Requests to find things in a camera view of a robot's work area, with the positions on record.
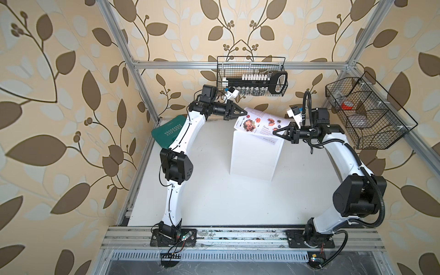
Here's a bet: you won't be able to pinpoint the black wire basket wall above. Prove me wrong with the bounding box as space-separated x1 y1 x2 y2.
216 56 288 97
325 71 418 150

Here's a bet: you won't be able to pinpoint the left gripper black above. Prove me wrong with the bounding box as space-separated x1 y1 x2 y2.
209 101 246 120

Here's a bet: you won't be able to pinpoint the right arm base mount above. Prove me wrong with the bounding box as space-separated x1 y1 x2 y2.
285 218 335 249

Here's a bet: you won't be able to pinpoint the printed paper restaurant menu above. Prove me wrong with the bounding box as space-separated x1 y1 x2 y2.
234 107 291 145

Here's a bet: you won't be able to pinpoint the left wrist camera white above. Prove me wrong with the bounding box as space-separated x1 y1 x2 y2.
225 87 241 103

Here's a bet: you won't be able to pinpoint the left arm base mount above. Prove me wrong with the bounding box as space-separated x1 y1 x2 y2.
150 228 198 248

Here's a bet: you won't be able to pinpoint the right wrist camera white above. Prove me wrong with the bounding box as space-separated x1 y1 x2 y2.
287 106 304 128

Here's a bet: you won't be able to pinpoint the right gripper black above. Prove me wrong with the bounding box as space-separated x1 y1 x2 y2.
273 123 316 145

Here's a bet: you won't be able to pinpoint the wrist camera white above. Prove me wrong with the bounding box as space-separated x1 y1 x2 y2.
287 106 304 128
225 87 241 103

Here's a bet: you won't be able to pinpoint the black corrugated cable conduit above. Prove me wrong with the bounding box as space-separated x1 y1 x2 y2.
301 90 386 269

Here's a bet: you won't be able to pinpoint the white narrow menu rack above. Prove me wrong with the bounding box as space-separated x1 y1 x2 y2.
230 131 284 182

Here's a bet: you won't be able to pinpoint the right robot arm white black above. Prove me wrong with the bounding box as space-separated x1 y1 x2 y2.
273 107 387 247

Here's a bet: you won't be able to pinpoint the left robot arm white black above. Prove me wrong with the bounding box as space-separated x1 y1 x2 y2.
158 85 248 241

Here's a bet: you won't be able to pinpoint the red item in basket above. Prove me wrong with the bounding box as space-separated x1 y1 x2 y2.
341 100 355 111

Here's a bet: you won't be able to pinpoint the black wire basket right wall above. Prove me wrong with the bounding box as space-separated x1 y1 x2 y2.
325 71 418 150

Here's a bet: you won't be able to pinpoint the black wire basket back wall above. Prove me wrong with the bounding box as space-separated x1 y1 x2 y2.
216 56 288 97

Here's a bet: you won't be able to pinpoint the aluminium frame bars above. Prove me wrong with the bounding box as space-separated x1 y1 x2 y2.
99 1 440 174

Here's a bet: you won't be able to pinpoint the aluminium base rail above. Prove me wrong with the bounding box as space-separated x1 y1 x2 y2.
90 225 396 275

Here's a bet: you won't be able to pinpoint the green plastic tool case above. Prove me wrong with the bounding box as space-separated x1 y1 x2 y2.
151 115 186 149

